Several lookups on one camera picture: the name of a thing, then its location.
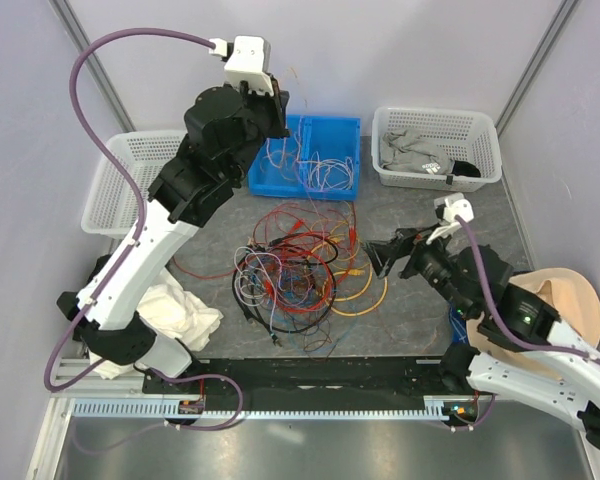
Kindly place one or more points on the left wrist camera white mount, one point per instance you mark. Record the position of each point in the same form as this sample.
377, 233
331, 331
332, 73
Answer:
246, 63

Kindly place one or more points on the left grey aluminium post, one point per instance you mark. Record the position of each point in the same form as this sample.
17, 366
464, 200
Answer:
80, 39

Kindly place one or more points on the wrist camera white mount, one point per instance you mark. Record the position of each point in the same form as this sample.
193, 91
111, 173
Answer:
447, 209
246, 63

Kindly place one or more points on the light blue cable duct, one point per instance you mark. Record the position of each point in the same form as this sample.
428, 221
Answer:
155, 408

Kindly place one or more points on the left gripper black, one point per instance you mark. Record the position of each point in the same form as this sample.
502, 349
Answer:
276, 102

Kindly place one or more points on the blue divided plastic bin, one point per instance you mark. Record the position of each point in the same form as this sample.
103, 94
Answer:
320, 160

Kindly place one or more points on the white basket with clothes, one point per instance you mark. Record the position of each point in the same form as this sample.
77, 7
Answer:
464, 135

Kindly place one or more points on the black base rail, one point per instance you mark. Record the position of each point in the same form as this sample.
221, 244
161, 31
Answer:
390, 381

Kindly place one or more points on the white cloth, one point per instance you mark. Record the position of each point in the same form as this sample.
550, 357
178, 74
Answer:
180, 315

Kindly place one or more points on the black cloth in basket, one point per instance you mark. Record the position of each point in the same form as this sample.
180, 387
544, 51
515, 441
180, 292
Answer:
465, 169

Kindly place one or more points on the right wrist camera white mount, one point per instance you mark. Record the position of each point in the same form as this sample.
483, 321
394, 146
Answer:
447, 209

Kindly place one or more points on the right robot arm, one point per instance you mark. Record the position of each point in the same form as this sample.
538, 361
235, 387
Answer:
476, 282

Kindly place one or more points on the empty white basket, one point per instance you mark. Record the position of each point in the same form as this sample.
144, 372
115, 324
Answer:
111, 208

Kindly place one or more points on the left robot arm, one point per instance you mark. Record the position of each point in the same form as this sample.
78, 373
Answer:
225, 129

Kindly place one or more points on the beige bucket hat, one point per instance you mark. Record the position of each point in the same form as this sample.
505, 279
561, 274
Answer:
569, 292

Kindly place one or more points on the blue cloth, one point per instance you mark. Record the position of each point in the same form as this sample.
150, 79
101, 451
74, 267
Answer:
458, 326

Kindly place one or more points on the grey adidas sweatshirt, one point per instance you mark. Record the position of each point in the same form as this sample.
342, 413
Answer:
408, 151

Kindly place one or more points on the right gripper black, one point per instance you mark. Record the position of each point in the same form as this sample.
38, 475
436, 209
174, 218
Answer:
382, 252

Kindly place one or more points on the grey aluminium corner post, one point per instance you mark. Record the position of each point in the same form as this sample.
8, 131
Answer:
538, 59

